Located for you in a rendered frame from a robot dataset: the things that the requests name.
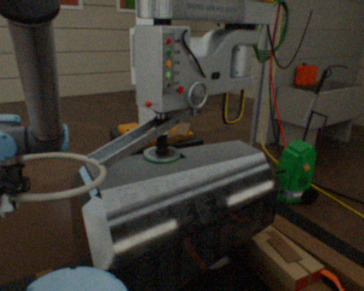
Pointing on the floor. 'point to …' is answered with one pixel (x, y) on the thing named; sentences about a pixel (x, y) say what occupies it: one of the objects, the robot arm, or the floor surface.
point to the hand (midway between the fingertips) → (9, 210)
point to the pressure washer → (299, 169)
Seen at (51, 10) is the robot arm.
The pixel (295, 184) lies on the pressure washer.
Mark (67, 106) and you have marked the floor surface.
